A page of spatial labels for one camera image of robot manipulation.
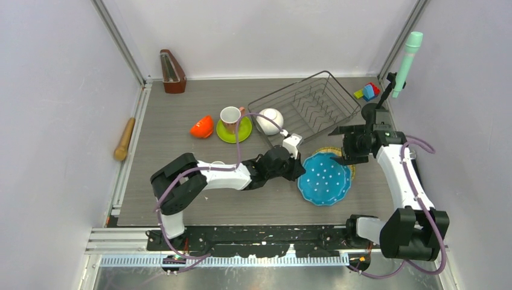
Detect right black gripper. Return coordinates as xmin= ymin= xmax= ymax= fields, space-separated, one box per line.
xmin=331 ymin=125 xmax=372 ymax=166

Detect white ceramic bowl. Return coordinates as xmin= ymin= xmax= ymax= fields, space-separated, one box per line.
xmin=256 ymin=108 xmax=284 ymax=136

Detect blue polka dot plate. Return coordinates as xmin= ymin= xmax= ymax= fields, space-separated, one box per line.
xmin=297 ymin=152 xmax=355 ymax=206

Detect wire dish rack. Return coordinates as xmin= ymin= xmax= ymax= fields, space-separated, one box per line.
xmin=248 ymin=71 xmax=362 ymax=150

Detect pink mug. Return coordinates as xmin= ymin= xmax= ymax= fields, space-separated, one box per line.
xmin=220 ymin=106 xmax=246 ymax=134

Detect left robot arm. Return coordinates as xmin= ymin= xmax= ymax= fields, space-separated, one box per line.
xmin=150 ymin=132 xmax=306 ymax=250

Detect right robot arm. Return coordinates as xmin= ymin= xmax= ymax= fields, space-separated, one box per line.
xmin=332 ymin=103 xmax=450 ymax=262

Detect lime green saucer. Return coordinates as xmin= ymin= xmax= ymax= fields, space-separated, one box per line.
xmin=216 ymin=117 xmax=252 ymax=144

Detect colourful toy blocks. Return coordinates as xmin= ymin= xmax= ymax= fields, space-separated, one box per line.
xmin=354 ymin=82 xmax=380 ymax=102

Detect orange bowl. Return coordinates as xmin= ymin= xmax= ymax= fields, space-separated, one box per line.
xmin=189 ymin=115 xmax=214 ymax=138

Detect mint green microphone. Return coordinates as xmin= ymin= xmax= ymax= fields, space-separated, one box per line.
xmin=392 ymin=31 xmax=423 ymax=98

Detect brown metronome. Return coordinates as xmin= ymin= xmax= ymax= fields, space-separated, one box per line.
xmin=159 ymin=49 xmax=187 ymax=94

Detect wooden rolling pin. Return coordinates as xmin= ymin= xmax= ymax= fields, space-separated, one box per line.
xmin=114 ymin=118 xmax=136 ymax=161

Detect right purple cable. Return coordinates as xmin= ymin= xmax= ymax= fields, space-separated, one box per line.
xmin=348 ymin=135 xmax=449 ymax=280

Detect purple cable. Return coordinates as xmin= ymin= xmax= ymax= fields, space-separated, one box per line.
xmin=348 ymin=135 xmax=449 ymax=280
xmin=153 ymin=113 xmax=289 ymax=273

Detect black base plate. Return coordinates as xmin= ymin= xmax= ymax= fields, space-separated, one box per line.
xmin=146 ymin=225 xmax=379 ymax=258

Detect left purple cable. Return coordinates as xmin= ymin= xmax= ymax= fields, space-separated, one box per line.
xmin=153 ymin=113 xmax=289 ymax=273

